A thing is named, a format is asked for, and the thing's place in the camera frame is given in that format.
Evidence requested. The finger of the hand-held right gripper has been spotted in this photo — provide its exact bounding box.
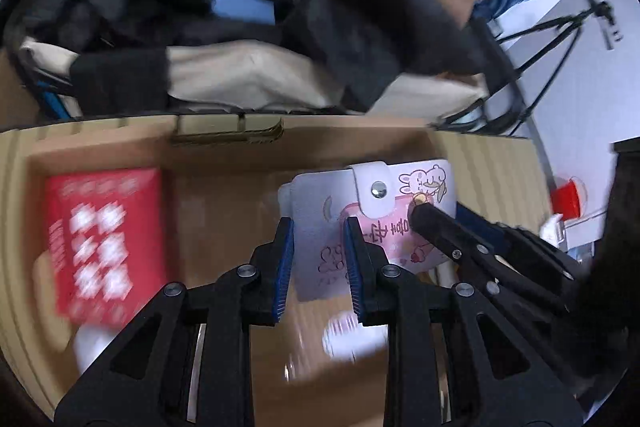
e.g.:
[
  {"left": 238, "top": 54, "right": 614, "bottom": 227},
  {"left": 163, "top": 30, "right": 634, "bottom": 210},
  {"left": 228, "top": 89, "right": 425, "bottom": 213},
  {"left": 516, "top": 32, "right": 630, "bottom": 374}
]
[
  {"left": 409, "top": 201, "right": 503, "bottom": 298},
  {"left": 456, "top": 204, "right": 583, "bottom": 303}
]

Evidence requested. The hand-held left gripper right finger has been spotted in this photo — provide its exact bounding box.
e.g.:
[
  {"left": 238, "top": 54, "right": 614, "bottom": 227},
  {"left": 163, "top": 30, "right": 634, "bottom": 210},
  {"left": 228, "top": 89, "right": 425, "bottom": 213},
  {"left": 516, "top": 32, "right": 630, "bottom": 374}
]
[{"left": 342, "top": 217, "right": 586, "bottom": 427}]

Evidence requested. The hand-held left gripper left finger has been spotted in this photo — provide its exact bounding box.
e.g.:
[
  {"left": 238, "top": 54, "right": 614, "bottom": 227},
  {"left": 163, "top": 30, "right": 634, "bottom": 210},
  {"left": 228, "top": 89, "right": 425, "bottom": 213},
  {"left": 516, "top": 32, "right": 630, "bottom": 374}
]
[{"left": 54, "top": 217, "right": 296, "bottom": 427}]

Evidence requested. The white bunny print card holder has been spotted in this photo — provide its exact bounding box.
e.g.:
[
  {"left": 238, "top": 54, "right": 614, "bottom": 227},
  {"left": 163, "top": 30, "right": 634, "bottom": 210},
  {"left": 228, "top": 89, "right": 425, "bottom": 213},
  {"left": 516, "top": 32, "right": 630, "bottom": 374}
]
[{"left": 277, "top": 161, "right": 457, "bottom": 303}]

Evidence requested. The shallow cardboard tray box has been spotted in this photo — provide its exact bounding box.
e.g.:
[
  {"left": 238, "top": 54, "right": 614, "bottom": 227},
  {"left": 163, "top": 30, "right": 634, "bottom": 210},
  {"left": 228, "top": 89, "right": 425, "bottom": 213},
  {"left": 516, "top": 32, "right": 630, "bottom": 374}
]
[{"left": 0, "top": 114, "right": 556, "bottom": 427}]

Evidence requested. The red white small container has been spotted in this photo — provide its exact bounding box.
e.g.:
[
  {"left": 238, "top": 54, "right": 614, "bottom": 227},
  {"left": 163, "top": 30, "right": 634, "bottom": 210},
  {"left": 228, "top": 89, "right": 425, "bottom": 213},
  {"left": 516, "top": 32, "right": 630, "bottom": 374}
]
[{"left": 540, "top": 176, "right": 585, "bottom": 244}]

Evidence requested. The white round jar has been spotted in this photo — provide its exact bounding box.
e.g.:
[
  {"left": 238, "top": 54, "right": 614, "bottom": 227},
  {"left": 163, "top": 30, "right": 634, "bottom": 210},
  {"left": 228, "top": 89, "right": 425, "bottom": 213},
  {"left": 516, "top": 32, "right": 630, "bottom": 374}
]
[{"left": 322, "top": 312, "right": 391, "bottom": 362}]

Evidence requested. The red flat box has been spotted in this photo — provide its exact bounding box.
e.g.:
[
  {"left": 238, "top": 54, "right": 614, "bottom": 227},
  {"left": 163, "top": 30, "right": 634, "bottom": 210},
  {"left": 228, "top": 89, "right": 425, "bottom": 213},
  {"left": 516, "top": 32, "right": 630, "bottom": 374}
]
[{"left": 44, "top": 168, "right": 168, "bottom": 329}]

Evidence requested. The black tripod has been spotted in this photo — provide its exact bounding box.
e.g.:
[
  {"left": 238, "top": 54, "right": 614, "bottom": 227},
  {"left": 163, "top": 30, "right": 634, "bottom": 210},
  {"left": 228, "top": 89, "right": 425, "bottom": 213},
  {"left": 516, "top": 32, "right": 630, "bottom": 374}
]
[{"left": 495, "top": 7, "right": 608, "bottom": 135}]

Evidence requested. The beige fabric wagon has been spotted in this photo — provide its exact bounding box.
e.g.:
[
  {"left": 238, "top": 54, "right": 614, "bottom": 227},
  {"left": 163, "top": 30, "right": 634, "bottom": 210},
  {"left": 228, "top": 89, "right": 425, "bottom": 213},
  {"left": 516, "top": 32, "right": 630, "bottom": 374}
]
[{"left": 15, "top": 36, "right": 493, "bottom": 118}]

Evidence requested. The white flat box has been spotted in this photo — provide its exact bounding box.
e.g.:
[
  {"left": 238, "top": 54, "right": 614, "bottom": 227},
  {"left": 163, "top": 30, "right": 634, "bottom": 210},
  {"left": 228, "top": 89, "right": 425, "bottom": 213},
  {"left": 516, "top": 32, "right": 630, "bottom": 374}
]
[{"left": 73, "top": 325, "right": 127, "bottom": 374}]

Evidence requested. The large black garment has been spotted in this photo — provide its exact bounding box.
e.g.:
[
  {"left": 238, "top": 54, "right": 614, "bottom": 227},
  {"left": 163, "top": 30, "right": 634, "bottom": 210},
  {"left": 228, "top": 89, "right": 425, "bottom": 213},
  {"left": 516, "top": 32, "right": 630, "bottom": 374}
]
[{"left": 277, "top": 0, "right": 493, "bottom": 114}]

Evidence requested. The light blue flat item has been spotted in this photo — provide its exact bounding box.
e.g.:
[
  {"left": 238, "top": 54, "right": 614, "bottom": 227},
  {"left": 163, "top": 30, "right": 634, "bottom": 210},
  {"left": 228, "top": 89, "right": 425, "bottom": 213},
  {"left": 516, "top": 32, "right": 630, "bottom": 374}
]
[{"left": 204, "top": 0, "right": 282, "bottom": 26}]

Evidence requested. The black camera on tripod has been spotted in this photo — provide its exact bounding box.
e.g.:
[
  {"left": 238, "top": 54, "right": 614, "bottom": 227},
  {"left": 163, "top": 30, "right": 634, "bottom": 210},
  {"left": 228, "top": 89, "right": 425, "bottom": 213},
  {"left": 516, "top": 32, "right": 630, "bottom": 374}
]
[{"left": 584, "top": 0, "right": 625, "bottom": 52}]

